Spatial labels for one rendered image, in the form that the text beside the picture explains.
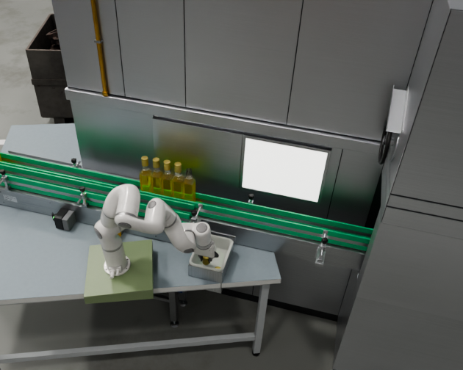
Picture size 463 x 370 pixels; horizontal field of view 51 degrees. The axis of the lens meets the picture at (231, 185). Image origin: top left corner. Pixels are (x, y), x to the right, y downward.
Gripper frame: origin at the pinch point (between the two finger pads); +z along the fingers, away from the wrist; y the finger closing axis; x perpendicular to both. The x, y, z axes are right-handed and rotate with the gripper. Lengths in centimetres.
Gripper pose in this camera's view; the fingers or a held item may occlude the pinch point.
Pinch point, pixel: (206, 258)
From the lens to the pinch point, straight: 240.7
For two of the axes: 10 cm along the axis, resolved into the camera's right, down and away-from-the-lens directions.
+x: -2.7, 7.8, -5.7
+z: 0.2, 5.9, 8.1
